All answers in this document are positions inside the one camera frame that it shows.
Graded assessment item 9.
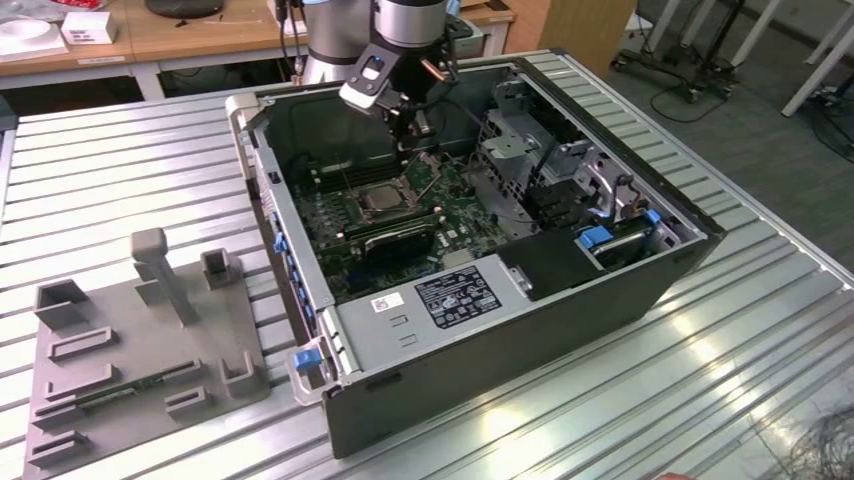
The silver topped CPU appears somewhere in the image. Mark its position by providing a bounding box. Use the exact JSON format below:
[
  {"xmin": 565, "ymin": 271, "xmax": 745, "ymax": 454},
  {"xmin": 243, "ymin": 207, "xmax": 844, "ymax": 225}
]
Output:
[{"xmin": 359, "ymin": 184, "xmax": 406, "ymax": 212}]

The CPU socket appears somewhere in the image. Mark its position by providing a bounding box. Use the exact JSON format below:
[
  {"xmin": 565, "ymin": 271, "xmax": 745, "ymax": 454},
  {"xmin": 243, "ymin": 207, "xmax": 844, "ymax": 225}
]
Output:
[{"xmin": 346, "ymin": 175, "xmax": 436, "ymax": 225}]

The blue slot retainer bar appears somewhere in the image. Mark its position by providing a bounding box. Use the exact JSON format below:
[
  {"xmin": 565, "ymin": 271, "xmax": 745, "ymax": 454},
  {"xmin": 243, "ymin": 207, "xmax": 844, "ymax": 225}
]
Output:
[{"xmin": 270, "ymin": 234, "xmax": 317, "ymax": 326}]

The silver perforated drive cage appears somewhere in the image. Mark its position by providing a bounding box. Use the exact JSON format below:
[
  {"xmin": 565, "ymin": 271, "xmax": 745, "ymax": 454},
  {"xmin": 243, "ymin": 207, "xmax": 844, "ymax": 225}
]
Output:
[{"xmin": 477, "ymin": 79, "xmax": 606, "ymax": 226}]

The wooden cabinet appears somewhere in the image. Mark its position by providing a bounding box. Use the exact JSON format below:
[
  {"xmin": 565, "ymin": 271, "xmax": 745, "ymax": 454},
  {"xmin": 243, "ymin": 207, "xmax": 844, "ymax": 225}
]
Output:
[{"xmin": 540, "ymin": 0, "xmax": 636, "ymax": 76}]

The green motherboard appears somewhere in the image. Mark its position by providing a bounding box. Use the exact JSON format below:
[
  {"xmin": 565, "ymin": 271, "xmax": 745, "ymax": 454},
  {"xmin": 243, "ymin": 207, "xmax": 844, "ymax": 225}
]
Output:
[{"xmin": 293, "ymin": 149, "xmax": 513, "ymax": 307}]

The black graphics card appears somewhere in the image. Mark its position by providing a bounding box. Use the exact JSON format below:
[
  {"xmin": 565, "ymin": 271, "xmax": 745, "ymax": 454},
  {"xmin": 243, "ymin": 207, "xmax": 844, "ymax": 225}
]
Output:
[{"xmin": 362, "ymin": 223, "xmax": 437, "ymax": 267}]

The wooden desk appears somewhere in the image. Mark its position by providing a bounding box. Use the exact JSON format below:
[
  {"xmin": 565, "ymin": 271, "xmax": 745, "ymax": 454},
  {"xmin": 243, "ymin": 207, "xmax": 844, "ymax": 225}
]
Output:
[{"xmin": 0, "ymin": 0, "xmax": 520, "ymax": 99}]

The silver disk bay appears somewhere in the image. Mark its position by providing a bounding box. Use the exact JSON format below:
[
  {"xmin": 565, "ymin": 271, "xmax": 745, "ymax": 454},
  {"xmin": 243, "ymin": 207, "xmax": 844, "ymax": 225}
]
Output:
[{"xmin": 573, "ymin": 142, "xmax": 689, "ymax": 256}]

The black round base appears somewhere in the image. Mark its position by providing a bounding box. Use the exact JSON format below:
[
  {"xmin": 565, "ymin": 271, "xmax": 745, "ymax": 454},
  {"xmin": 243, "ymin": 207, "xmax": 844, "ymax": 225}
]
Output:
[{"xmin": 146, "ymin": 0, "xmax": 226, "ymax": 16}]

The blue drive carrier latch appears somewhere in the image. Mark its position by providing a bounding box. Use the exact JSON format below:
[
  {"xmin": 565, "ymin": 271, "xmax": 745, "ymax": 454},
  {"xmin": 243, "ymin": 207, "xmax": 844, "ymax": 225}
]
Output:
[{"xmin": 577, "ymin": 225, "xmax": 614, "ymax": 249}]

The black wheeled stand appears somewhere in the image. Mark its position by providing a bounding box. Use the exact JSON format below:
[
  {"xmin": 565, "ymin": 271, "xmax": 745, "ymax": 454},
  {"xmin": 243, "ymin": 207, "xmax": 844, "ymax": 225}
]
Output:
[{"xmin": 612, "ymin": 0, "xmax": 744, "ymax": 104}]

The white cardboard box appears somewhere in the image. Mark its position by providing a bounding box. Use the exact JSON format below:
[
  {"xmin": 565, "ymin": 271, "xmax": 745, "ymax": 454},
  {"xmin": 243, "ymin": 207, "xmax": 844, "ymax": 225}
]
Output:
[{"xmin": 61, "ymin": 12, "xmax": 119, "ymax": 46}]

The grey power supply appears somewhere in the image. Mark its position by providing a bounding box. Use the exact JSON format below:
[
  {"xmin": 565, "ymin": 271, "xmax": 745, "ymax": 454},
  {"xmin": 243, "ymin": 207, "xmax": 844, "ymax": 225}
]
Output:
[{"xmin": 331, "ymin": 254, "xmax": 536, "ymax": 374}]

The blue case latch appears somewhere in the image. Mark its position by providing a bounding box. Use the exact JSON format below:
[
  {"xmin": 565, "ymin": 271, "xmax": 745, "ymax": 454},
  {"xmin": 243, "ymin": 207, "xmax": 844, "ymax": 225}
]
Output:
[{"xmin": 287, "ymin": 349, "xmax": 322, "ymax": 374}]

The white plastic tray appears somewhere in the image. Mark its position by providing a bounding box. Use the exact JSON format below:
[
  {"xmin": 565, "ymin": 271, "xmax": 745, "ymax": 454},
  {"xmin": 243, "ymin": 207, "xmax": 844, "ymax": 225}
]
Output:
[{"xmin": 0, "ymin": 14, "xmax": 69, "ymax": 56}]

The black grey PC case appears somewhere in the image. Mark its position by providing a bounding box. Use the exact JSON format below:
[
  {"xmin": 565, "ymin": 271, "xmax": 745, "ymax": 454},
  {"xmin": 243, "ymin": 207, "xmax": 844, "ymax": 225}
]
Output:
[{"xmin": 225, "ymin": 47, "xmax": 729, "ymax": 460}]

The green RAM stick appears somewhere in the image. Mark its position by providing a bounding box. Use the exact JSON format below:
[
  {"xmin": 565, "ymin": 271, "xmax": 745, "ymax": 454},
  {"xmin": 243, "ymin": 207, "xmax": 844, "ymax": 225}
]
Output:
[{"xmin": 77, "ymin": 367, "xmax": 202, "ymax": 409}]

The grey parts rack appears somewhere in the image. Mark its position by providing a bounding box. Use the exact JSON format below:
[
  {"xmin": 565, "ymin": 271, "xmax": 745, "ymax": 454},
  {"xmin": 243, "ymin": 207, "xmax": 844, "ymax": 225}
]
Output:
[{"xmin": 23, "ymin": 227, "xmax": 274, "ymax": 476}]

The person dark hair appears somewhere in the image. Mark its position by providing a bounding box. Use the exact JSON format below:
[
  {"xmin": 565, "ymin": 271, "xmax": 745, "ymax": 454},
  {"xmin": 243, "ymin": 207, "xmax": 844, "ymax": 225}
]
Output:
[{"xmin": 766, "ymin": 409, "xmax": 854, "ymax": 480}]

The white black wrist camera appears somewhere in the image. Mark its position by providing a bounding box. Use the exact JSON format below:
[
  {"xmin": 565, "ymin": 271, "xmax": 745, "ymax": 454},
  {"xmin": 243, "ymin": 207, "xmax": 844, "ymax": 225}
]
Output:
[{"xmin": 338, "ymin": 42, "xmax": 406, "ymax": 110}]

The black looped wire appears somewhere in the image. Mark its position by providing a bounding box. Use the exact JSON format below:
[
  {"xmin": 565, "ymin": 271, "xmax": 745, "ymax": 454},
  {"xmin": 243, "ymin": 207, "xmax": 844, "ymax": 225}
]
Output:
[{"xmin": 465, "ymin": 152, "xmax": 540, "ymax": 225}]

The white desk frame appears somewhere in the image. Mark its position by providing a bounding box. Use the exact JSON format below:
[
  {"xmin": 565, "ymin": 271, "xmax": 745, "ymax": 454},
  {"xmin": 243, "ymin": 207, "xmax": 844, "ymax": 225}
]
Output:
[{"xmin": 730, "ymin": 0, "xmax": 854, "ymax": 117}]

